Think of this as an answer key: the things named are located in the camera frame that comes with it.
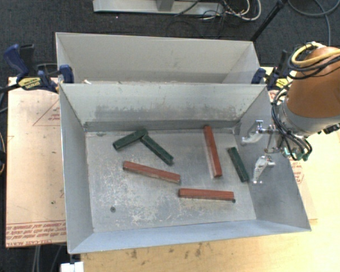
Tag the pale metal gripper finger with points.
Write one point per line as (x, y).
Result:
(260, 167)
(250, 136)

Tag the dark green flat block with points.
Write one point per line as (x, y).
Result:
(238, 165)
(129, 139)
(158, 150)

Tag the red-brown flat block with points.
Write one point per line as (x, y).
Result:
(212, 151)
(151, 172)
(206, 194)

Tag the grey metal bin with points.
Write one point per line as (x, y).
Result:
(147, 203)

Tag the brown cardboard board, red print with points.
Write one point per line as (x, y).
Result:
(34, 166)

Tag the black cylinder on white bracket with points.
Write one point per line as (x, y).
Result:
(333, 128)

